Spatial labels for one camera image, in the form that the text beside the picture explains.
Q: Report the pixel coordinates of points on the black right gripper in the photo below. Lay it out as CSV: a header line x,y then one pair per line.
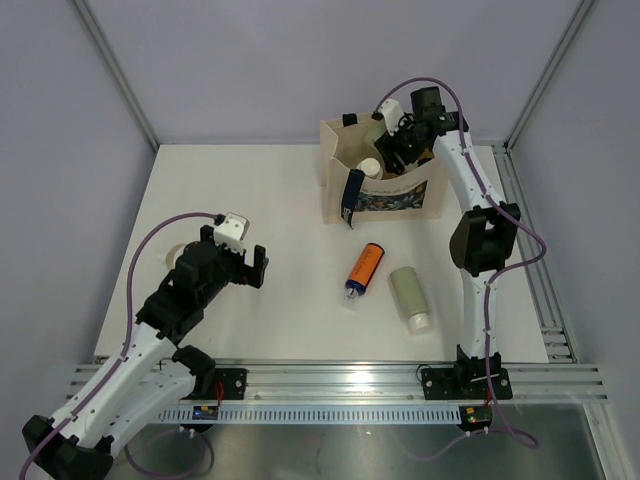
x,y
388,145

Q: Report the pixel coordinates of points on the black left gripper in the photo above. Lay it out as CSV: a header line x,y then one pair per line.
x,y
249,275

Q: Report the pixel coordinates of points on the small sage green bottle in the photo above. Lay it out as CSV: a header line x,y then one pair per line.
x,y
376,130

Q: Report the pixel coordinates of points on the cream bottle with round cap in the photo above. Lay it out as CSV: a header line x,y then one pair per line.
x,y
371,167

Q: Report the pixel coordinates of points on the sage green bottle white cap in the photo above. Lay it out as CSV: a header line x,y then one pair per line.
x,y
410,299

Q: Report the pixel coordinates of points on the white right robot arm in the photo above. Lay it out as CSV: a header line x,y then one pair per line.
x,y
480,245

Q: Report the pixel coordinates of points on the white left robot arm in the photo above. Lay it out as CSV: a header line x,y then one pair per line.
x,y
152,369

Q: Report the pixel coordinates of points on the beige canvas tote bag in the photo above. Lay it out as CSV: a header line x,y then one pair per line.
x,y
418,194

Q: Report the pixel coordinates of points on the orange blue spray bottle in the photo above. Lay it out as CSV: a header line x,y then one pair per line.
x,y
362,273

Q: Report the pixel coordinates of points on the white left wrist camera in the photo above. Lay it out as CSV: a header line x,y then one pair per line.
x,y
230,231

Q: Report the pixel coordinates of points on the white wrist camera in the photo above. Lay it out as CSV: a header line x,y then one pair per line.
x,y
230,231
392,114

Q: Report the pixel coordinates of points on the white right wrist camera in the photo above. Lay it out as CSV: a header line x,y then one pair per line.
x,y
392,114

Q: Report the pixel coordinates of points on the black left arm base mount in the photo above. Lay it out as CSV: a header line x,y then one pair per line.
x,y
221,383

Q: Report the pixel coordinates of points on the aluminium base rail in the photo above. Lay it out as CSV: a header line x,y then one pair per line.
x,y
399,382

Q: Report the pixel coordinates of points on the right aluminium frame post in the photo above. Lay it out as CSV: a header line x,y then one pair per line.
x,y
577,21

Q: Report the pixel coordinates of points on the aluminium frame post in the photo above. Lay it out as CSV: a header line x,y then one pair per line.
x,y
577,21
89,22

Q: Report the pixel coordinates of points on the slotted white cable duct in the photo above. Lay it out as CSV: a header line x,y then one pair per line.
x,y
236,414

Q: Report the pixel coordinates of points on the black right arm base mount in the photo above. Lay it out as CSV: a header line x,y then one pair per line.
x,y
452,383

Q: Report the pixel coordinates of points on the left aluminium frame post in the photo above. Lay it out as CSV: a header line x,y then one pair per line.
x,y
89,22

